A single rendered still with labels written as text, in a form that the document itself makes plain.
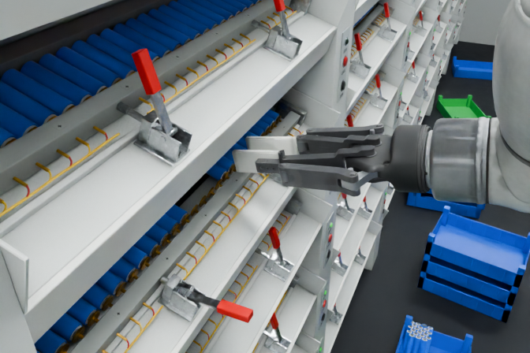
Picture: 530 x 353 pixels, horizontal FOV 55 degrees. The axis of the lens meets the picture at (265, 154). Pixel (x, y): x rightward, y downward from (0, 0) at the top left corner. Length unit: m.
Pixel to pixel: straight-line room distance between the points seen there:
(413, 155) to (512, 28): 0.20
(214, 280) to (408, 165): 0.25
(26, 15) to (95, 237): 0.15
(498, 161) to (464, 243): 1.41
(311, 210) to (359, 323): 0.88
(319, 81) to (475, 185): 0.38
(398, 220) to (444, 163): 1.71
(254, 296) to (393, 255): 1.29
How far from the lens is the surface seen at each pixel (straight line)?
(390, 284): 1.94
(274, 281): 0.85
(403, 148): 0.55
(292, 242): 0.91
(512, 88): 0.41
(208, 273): 0.59
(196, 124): 0.48
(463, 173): 0.54
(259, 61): 0.62
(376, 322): 1.81
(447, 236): 1.94
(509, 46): 0.39
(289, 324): 1.04
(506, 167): 0.52
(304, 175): 0.57
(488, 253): 1.92
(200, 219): 0.61
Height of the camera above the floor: 1.34
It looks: 31 degrees down
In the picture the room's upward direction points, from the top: straight up
